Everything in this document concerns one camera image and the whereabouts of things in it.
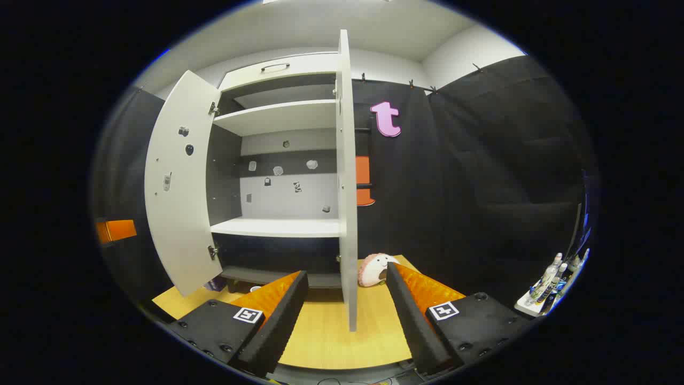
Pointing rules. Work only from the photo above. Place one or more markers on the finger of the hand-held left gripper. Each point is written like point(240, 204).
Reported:
point(120, 231)

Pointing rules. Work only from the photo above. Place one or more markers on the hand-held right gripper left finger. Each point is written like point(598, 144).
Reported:
point(278, 326)

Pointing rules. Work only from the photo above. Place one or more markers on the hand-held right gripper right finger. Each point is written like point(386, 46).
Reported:
point(414, 326)

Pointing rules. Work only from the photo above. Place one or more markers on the white cabinet door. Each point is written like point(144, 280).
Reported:
point(181, 203)
point(347, 214)

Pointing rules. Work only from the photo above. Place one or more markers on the pink and white plush toy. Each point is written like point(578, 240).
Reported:
point(371, 270)

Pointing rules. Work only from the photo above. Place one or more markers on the blue packet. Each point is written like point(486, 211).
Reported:
point(216, 283)

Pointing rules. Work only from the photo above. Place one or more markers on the white and grey cabinet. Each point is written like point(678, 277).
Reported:
point(278, 227)

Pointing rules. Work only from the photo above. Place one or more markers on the white tray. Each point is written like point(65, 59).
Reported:
point(526, 307)

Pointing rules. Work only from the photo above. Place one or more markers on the black backdrop cloth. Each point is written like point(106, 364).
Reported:
point(454, 187)

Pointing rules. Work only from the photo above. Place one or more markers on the white cabinet drawer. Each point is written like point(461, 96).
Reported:
point(299, 67)

